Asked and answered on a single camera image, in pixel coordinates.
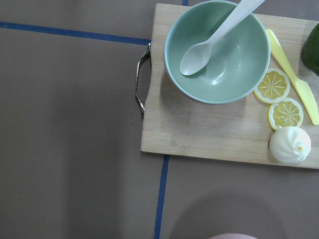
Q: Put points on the green avocado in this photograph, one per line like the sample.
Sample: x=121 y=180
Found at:
x=310 y=51

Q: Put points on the white plastic spoon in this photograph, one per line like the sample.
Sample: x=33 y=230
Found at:
x=198 y=55

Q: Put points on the yellow plastic knife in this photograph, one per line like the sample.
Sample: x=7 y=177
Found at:
x=301 y=87

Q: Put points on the lemon slice lower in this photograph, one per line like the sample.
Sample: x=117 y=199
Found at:
x=285 y=113

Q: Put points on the lemon slice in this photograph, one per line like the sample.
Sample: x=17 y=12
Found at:
x=274 y=87
x=285 y=113

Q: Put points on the green bowl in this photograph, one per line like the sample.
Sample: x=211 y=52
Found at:
x=239 y=61

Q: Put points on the lemon slice upper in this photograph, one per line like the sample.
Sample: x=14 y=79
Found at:
x=274 y=87

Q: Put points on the wooden cutting board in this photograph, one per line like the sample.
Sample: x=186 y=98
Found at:
x=175 y=124

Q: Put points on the white steamed bun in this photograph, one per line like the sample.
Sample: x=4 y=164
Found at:
x=290 y=145

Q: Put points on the pink cup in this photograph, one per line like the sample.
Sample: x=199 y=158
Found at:
x=231 y=236

